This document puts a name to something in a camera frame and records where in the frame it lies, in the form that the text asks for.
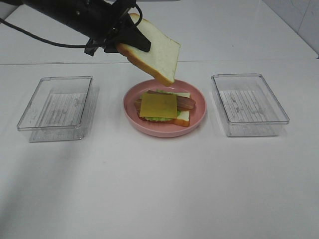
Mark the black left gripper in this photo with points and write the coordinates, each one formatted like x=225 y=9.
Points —
x=106 y=24

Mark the curved bacon strip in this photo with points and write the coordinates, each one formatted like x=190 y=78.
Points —
x=137 y=105

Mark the yellow cheese slice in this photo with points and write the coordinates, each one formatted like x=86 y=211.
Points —
x=159 y=105

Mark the green lettuce leaf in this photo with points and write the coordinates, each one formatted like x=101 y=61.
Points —
x=157 y=119

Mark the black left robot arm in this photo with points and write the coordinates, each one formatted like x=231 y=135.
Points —
x=53 y=9

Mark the clear plastic bread tray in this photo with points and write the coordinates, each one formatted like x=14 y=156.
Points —
x=60 y=109

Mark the pink round plate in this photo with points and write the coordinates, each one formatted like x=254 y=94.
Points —
x=160 y=129

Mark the clear plastic fillings tray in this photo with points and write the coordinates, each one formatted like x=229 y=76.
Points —
x=247 y=106

